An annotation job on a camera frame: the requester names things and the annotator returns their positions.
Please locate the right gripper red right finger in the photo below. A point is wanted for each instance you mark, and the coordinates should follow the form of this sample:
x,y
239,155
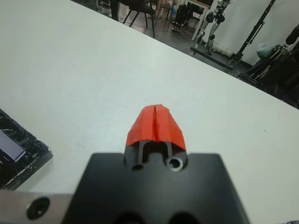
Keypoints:
x,y
168,128

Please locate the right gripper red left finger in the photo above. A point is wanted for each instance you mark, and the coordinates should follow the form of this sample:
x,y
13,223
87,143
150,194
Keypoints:
x,y
142,126

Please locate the black box lid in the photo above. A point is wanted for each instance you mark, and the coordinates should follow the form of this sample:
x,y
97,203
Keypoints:
x,y
28,151

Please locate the white bag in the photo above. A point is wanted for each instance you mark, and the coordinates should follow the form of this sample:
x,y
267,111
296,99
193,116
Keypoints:
x,y
223,49

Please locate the white desk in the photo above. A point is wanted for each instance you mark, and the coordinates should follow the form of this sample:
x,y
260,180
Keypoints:
x,y
201,23

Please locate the black chair with clutter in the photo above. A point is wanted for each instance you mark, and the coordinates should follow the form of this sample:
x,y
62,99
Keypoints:
x,y
184,12

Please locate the black office chair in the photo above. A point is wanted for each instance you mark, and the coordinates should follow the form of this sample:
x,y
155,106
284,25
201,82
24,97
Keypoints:
x,y
137,5

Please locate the teal bag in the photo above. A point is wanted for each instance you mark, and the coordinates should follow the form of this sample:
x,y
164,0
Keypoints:
x,y
265,50

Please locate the black equipment pile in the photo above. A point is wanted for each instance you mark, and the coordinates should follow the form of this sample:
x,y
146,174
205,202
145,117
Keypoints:
x,y
280,67

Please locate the black gantry stand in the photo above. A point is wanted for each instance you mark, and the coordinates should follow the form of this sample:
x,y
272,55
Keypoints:
x,y
254,32

